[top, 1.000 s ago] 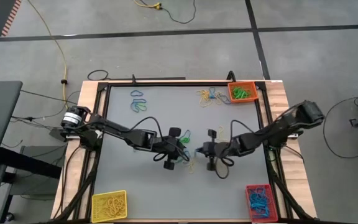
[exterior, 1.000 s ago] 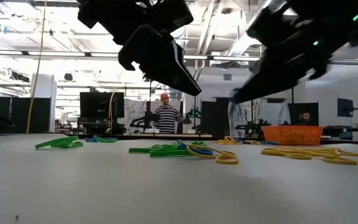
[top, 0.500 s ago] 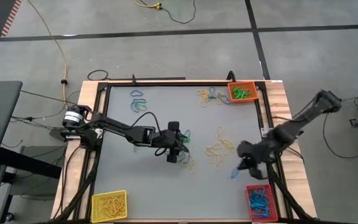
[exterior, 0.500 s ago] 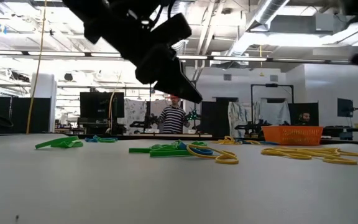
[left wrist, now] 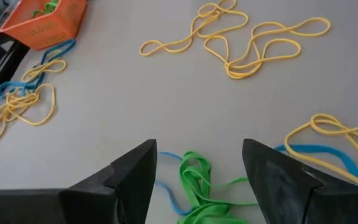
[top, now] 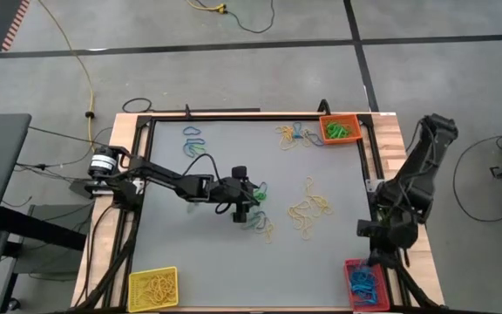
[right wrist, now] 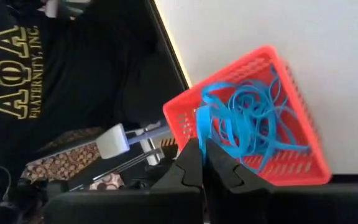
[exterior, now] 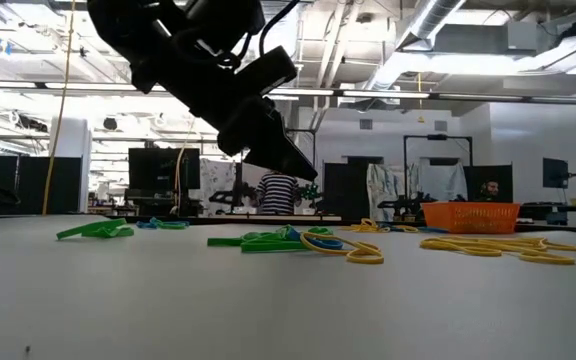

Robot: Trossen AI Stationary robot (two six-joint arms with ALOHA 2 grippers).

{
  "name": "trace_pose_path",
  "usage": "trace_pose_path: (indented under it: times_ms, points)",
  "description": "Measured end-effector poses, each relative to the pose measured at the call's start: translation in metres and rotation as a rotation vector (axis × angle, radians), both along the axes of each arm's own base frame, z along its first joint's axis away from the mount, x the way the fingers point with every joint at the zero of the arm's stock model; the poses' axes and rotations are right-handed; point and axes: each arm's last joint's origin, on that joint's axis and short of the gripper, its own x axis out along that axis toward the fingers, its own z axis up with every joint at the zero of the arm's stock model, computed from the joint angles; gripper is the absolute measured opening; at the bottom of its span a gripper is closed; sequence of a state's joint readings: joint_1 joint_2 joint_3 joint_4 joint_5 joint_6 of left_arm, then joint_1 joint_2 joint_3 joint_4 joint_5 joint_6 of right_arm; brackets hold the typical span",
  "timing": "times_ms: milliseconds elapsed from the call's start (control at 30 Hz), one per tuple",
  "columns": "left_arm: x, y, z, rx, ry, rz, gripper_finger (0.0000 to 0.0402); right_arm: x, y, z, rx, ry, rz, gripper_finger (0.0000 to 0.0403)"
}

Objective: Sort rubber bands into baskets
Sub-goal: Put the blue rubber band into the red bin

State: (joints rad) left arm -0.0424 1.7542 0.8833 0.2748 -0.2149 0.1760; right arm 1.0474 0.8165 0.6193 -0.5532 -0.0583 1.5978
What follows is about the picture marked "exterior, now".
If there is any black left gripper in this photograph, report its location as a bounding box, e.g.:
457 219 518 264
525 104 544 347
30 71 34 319
132 29 319 182

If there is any small monitor on arm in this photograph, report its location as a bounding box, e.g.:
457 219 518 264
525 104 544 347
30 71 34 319
541 157 570 190

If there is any person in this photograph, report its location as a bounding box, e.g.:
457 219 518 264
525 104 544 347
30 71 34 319
478 179 502 204
253 170 302 216

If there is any patterned white cloth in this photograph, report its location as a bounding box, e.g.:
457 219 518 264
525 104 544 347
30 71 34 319
365 163 417 221
200 158 238 217

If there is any long ceiling light strip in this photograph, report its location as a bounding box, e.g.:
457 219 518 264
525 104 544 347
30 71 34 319
0 79 576 106

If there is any black computer monitor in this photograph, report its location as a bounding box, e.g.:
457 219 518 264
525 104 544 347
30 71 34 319
127 147 202 199

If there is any cluttered background desk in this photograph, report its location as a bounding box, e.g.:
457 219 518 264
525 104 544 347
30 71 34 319
87 192 204 219

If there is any orange plastic basket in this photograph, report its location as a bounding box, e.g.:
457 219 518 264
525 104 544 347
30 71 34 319
421 201 522 235

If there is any dark background desk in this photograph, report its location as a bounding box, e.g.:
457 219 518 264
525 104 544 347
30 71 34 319
517 201 576 226

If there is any black metal station frame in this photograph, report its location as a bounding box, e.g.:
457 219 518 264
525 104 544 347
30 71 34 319
402 133 474 201
239 127 318 216

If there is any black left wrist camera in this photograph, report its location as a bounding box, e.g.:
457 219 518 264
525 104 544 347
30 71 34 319
235 45 299 96

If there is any yellow hanging cable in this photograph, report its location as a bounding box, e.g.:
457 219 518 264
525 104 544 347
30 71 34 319
173 117 197 209

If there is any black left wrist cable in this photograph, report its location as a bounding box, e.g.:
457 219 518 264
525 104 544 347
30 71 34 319
259 0 303 56

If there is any yellow power cable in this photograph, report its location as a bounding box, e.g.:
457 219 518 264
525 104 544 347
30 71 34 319
40 0 77 217

